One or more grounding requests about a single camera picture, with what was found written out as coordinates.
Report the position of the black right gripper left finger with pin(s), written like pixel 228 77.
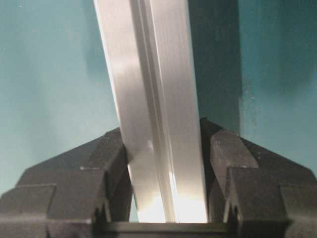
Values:
pixel 72 195

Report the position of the silver aluminium rail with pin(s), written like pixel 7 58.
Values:
pixel 149 57

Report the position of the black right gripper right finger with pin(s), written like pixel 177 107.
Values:
pixel 256 192

